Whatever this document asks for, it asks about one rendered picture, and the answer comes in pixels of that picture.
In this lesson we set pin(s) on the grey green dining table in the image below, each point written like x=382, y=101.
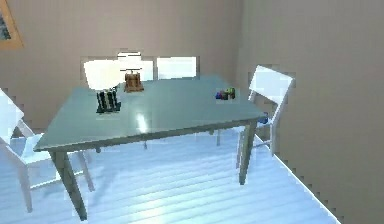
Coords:
x=160, y=106

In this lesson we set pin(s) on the white chair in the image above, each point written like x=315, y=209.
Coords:
x=20, y=146
x=271, y=86
x=176, y=67
x=103, y=73

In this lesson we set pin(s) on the black ribbed rack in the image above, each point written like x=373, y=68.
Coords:
x=108, y=100

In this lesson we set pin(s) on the brown wooden box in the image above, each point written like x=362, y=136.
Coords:
x=133, y=81

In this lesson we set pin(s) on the multicoloured block cluster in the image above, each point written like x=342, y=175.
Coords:
x=226, y=93

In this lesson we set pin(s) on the wooden framed wall picture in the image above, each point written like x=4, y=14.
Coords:
x=7, y=30

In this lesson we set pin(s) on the blue object on chair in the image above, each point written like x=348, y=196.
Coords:
x=264, y=118

